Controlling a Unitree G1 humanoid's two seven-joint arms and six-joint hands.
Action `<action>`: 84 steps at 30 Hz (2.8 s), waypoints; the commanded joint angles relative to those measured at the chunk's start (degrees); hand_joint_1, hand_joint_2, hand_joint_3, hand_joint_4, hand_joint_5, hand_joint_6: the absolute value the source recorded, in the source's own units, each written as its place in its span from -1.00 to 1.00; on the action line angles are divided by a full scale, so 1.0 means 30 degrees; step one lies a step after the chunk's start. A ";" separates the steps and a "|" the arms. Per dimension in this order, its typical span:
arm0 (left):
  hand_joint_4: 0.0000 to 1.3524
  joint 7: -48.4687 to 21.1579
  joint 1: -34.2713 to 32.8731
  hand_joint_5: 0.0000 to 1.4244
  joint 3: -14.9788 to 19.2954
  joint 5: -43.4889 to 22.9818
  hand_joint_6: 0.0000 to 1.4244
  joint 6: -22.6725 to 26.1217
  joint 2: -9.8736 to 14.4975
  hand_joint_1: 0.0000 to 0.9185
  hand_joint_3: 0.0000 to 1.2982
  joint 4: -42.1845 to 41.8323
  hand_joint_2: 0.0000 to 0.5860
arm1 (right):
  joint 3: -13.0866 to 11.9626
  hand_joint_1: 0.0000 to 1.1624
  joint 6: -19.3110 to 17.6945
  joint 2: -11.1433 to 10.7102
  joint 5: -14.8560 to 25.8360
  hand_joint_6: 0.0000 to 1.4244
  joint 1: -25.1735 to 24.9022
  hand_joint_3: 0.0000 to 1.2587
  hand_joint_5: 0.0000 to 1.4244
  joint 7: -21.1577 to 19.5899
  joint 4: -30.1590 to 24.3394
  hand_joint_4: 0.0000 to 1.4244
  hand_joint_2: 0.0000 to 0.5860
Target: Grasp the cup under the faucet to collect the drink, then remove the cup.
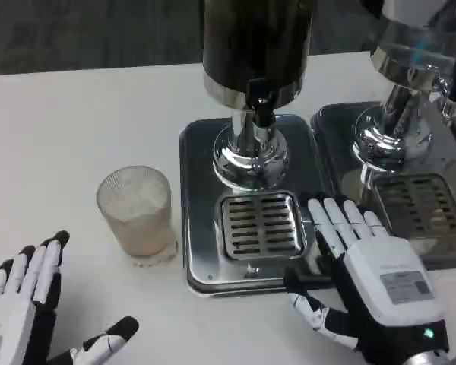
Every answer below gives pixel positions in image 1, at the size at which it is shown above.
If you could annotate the clear drink dispenser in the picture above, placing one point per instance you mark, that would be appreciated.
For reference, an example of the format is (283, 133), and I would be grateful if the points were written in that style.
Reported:
(410, 95)

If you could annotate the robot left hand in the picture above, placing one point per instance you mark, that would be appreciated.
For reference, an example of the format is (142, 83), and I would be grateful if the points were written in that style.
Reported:
(26, 300)

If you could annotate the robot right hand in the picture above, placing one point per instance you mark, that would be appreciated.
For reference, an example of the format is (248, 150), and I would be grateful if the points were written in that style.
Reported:
(380, 281)

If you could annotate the clear ribbed glass cup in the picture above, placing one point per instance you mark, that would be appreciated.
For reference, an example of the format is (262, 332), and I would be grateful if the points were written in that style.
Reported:
(137, 213)

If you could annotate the steel slotted drip grid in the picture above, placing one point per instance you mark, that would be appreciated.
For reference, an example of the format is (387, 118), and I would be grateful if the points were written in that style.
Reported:
(263, 225)
(420, 205)

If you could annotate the robot right silver forearm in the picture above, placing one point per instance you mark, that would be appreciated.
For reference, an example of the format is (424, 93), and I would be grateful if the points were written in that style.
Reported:
(439, 358)

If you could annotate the steel drip tray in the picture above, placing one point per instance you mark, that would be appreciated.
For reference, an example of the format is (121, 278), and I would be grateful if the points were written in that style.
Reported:
(251, 205)
(395, 182)

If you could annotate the dark drink dispenser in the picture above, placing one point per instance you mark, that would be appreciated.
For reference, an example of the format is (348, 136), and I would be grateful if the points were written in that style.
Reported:
(252, 91)

